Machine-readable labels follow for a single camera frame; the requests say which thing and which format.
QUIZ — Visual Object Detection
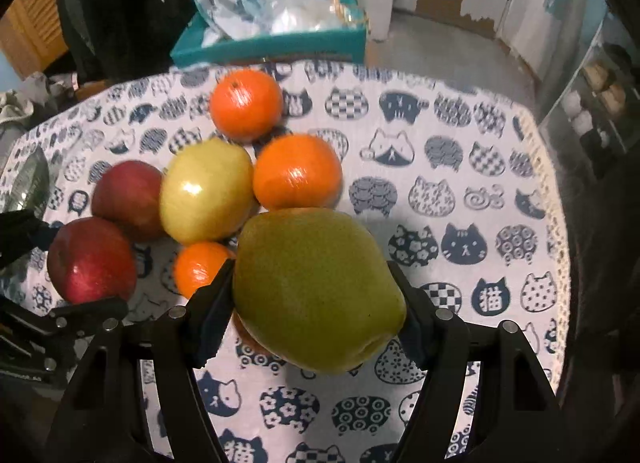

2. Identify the red apple front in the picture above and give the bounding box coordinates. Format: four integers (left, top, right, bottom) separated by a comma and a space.
47, 217, 138, 304

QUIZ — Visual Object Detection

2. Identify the red apple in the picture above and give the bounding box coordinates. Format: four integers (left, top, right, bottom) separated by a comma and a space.
91, 160, 165, 242
47, 217, 138, 304

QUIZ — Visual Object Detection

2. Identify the green pear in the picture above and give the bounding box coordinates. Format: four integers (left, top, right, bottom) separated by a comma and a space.
233, 209, 407, 373

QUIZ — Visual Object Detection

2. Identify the glass plate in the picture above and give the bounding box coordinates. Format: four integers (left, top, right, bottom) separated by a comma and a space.
3, 146, 50, 218

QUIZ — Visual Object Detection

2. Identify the red apple back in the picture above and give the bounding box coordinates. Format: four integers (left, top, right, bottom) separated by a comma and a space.
91, 160, 165, 242

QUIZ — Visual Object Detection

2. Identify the small mandarin middle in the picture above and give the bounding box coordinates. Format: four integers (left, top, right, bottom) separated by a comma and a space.
172, 241, 235, 298

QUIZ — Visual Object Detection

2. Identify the yellow pear centre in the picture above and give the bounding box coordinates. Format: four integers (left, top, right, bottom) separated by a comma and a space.
160, 138, 257, 245

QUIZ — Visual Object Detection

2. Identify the grey clothes pile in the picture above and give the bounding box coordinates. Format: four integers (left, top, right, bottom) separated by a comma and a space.
1, 72, 77, 138

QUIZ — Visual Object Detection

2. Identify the cat pattern tablecloth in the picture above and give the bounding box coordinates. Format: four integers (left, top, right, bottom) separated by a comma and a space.
1, 60, 568, 462

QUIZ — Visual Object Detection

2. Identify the shoe rack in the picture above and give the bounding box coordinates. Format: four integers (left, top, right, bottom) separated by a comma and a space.
540, 12, 639, 179

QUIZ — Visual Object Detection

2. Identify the wooden louvred wardrobe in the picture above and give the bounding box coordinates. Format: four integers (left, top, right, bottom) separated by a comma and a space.
1, 0, 68, 80

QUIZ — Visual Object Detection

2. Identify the large orange mandarin top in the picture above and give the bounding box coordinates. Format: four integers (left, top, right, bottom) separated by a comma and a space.
209, 69, 283, 142

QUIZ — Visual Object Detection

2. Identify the black hanging jacket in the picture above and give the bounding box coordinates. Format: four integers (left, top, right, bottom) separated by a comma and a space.
56, 0, 195, 83

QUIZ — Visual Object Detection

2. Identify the teal cardboard box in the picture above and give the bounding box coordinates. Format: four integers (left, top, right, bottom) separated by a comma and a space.
170, 0, 369, 68

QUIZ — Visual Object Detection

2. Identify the clear plastic bag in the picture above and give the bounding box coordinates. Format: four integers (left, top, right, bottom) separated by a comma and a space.
266, 0, 349, 35

